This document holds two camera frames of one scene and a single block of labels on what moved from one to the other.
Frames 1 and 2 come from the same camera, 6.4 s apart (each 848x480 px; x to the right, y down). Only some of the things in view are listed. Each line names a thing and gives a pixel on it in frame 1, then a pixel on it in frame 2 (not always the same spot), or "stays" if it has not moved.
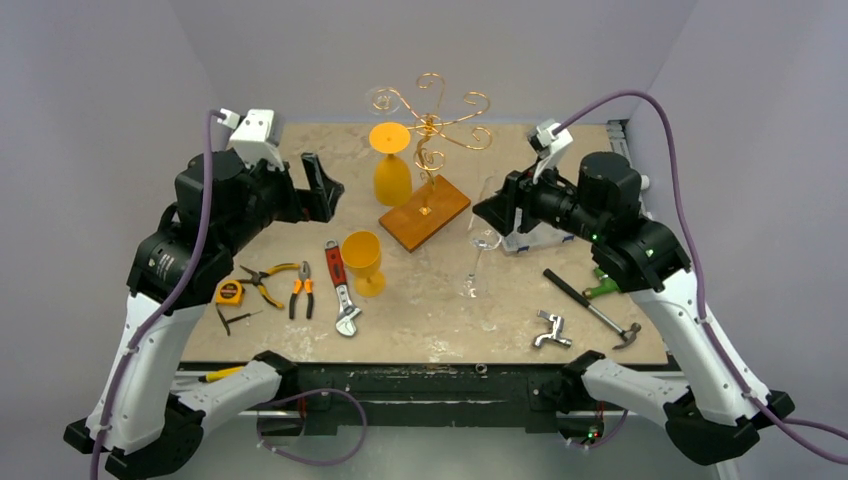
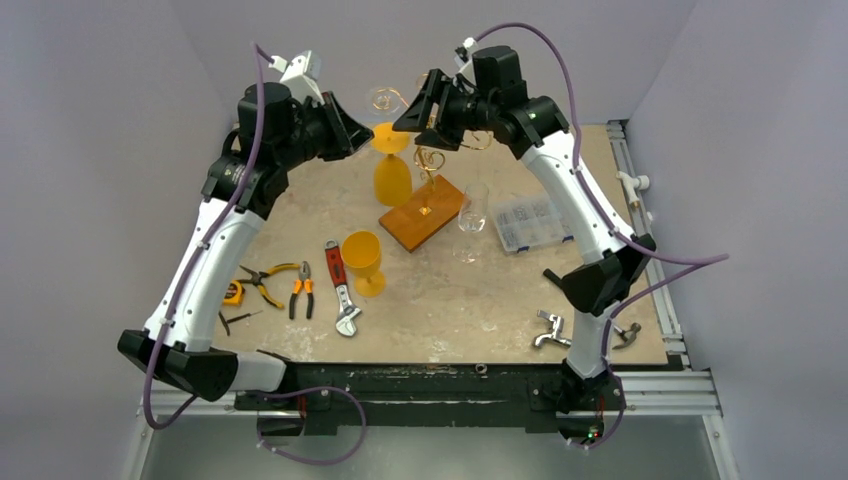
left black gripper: [317, 204] to [355, 133]
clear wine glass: [382, 100] stays
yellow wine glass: [360, 254] stays
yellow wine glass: [392, 178] stays
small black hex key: [225, 323] stays
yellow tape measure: [229, 293] stays
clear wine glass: [483, 235] to [472, 219]
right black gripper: [518, 206] to [438, 107]
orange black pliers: [304, 280] stays
